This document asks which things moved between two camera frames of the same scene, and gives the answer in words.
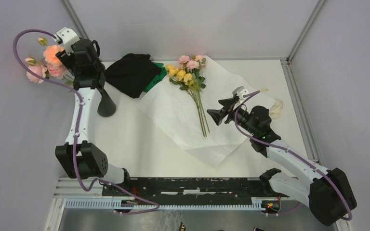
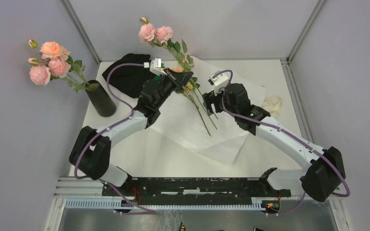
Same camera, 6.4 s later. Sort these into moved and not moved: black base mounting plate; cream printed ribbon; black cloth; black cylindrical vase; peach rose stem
Moved: cream printed ribbon; peach rose stem
Not moved: black cloth; black base mounting plate; black cylindrical vase
